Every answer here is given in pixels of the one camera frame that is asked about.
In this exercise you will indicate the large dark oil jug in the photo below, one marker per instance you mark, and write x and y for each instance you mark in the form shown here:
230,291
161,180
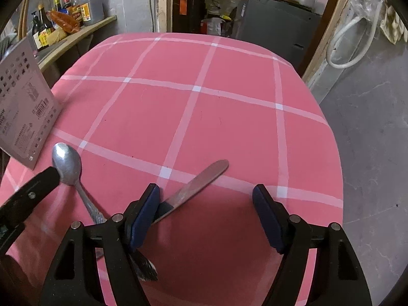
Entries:
91,3

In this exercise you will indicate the beige cloth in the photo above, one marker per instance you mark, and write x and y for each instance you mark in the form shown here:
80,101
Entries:
395,25

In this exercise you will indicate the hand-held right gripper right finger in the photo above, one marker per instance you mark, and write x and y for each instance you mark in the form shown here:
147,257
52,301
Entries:
269,220

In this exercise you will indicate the wooden counter ledge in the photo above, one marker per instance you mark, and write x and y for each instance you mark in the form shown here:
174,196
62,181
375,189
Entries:
76,35

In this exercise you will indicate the small dark bottle red label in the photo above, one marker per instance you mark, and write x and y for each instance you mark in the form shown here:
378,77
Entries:
66,0

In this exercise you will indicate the pink checked tablecloth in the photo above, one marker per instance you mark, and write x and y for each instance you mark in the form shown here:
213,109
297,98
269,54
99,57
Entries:
207,127

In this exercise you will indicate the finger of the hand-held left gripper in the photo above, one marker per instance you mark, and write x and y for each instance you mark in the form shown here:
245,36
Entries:
32,193

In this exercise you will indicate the dark sauce bottle yellow label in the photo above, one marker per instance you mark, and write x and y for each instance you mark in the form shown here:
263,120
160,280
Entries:
43,28

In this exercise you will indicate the pink printed cardboard box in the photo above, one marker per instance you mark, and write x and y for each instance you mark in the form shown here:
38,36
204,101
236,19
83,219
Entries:
25,102

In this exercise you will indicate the orange snack bag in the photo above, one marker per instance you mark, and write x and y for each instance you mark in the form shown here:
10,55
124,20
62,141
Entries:
63,20

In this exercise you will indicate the curved wooden frame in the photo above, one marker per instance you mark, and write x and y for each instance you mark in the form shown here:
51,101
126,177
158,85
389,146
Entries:
24,16

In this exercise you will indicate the steel butter knife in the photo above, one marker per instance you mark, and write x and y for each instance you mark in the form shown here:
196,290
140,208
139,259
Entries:
197,180

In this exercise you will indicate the person's left hand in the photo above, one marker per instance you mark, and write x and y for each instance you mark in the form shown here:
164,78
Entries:
9,277

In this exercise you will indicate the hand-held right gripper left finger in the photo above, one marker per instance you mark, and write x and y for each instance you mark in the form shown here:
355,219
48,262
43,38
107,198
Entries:
145,216

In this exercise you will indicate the grey metal cabinet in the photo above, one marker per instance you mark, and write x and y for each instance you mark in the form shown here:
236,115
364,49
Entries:
274,28

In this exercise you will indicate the clear plastic bottle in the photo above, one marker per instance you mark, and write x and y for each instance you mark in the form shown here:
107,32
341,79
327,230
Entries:
214,25

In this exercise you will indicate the wooden door frame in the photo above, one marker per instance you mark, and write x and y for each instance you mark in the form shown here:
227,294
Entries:
331,28

